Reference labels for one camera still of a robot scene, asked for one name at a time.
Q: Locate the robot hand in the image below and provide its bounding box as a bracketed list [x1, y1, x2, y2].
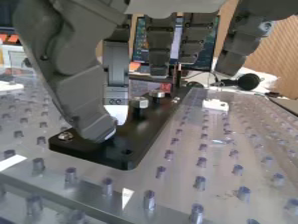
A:
[12, 0, 298, 144]

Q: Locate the large silver nut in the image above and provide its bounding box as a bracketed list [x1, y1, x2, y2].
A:
[129, 96, 151, 118]

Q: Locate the small silver nut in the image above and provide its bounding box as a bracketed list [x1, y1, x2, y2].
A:
[148, 89, 168, 100]

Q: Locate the silver round screw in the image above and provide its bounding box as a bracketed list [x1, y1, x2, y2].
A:
[57, 131, 76, 142]

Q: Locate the computer screen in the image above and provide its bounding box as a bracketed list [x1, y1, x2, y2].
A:
[131, 13, 221, 73]

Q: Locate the black plate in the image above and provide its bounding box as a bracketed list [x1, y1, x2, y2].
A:
[47, 84, 194, 172]

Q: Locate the small silver square plate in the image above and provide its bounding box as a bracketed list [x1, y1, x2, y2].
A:
[202, 100, 230, 113]

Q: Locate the clear box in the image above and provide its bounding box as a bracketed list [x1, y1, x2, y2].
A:
[0, 87, 298, 224]

